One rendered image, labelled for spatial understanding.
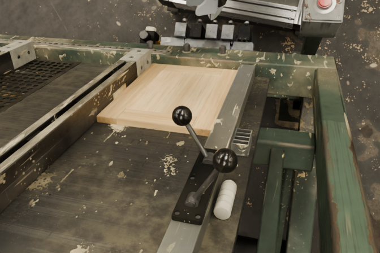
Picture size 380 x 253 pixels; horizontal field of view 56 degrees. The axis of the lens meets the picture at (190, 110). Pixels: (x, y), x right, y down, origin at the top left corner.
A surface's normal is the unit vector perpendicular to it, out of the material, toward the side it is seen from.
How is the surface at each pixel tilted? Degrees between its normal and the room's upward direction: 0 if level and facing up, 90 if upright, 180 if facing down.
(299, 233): 0
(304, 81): 32
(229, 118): 58
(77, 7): 0
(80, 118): 90
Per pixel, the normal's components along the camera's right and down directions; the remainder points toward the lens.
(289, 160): -0.27, 0.45
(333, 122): -0.02, -0.89
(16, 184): 0.96, 0.11
